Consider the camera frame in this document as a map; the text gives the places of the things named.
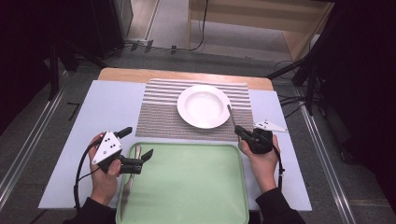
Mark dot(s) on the white table cover sheet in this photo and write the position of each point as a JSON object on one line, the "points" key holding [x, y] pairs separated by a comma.
{"points": [[93, 105]]}

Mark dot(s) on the black floor plugs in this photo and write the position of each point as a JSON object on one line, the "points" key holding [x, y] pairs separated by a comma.
{"points": [[148, 45]]}

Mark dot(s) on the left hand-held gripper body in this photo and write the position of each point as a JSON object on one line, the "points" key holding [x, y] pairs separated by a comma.
{"points": [[107, 149]]}

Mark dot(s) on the dark cabinet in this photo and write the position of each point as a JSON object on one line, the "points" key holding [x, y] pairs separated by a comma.
{"points": [[106, 28]]}

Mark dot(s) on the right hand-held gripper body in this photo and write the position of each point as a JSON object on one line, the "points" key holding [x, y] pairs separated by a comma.
{"points": [[260, 141]]}

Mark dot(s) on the light wooden shelf unit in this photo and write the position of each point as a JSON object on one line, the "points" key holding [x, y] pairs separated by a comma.
{"points": [[299, 40]]}

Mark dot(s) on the black tripod stand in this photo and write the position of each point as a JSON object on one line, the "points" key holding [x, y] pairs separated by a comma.
{"points": [[311, 84]]}

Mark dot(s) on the silver table knife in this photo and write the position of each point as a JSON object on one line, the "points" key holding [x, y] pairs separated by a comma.
{"points": [[127, 193]]}

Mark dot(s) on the person's right hand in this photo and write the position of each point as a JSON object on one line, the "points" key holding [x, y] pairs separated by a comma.
{"points": [[264, 168]]}

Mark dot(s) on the silver fork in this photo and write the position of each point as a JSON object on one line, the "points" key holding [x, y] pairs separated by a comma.
{"points": [[231, 115]]}

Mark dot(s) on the metal floor rail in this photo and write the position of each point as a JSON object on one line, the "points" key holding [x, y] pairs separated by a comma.
{"points": [[327, 161], [28, 149]]}

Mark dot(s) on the green plastic tray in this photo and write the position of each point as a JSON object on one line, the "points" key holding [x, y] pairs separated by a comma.
{"points": [[186, 186]]}

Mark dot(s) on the person's left hand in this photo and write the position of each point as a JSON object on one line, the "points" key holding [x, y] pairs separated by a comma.
{"points": [[104, 186]]}

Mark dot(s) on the striped woven placemat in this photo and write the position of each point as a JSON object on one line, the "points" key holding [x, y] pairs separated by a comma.
{"points": [[158, 121]]}

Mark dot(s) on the black metal stand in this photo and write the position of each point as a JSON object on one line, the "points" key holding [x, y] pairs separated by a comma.
{"points": [[54, 71]]}

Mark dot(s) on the white deep plate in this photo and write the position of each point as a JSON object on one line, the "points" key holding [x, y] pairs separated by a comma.
{"points": [[204, 107]]}

